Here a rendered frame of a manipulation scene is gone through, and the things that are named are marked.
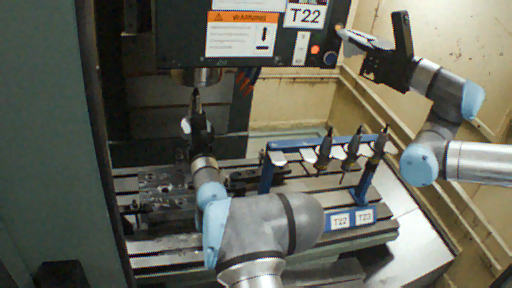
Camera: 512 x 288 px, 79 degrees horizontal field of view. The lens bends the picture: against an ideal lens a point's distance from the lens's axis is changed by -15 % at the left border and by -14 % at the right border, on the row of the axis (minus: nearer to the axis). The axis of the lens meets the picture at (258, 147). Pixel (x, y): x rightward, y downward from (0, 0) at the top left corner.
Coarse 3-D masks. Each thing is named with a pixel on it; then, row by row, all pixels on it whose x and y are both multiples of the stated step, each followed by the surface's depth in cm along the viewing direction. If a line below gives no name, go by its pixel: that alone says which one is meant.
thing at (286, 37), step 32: (160, 0) 68; (192, 0) 70; (160, 32) 72; (192, 32) 74; (288, 32) 80; (160, 64) 76; (192, 64) 79; (224, 64) 81; (256, 64) 83; (288, 64) 85; (320, 64) 88
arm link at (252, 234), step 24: (216, 216) 56; (240, 216) 57; (264, 216) 58; (288, 216) 59; (216, 240) 55; (240, 240) 55; (264, 240) 56; (288, 240) 58; (216, 264) 56; (240, 264) 53; (264, 264) 54
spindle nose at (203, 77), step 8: (176, 72) 95; (184, 72) 94; (192, 72) 94; (200, 72) 94; (208, 72) 95; (216, 72) 97; (176, 80) 97; (184, 80) 96; (192, 80) 95; (200, 80) 96; (208, 80) 97; (216, 80) 99
